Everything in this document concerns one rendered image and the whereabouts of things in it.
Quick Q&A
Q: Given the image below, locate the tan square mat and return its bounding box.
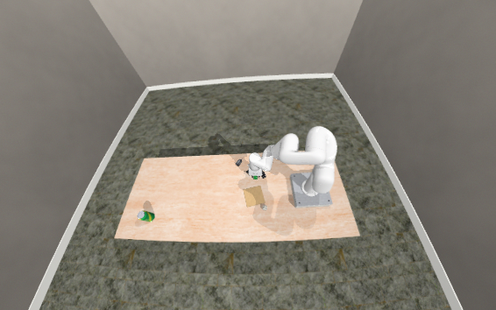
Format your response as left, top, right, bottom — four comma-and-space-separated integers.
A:
244, 186, 265, 207

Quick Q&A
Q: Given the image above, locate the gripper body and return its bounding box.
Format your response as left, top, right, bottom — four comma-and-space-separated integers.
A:
248, 167, 262, 176

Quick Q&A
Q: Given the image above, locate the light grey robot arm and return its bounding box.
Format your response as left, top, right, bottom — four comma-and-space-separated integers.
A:
248, 126, 337, 196

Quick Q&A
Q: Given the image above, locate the green drink can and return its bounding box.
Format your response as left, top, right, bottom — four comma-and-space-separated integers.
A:
138, 210, 155, 222

